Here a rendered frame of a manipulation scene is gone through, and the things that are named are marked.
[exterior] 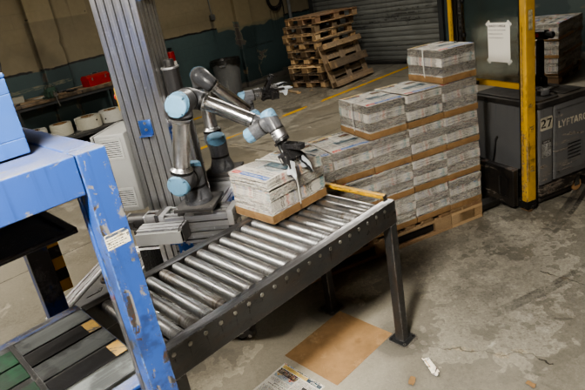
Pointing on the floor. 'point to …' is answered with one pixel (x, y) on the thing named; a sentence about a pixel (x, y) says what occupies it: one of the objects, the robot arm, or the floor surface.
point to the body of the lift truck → (509, 138)
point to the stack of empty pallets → (312, 61)
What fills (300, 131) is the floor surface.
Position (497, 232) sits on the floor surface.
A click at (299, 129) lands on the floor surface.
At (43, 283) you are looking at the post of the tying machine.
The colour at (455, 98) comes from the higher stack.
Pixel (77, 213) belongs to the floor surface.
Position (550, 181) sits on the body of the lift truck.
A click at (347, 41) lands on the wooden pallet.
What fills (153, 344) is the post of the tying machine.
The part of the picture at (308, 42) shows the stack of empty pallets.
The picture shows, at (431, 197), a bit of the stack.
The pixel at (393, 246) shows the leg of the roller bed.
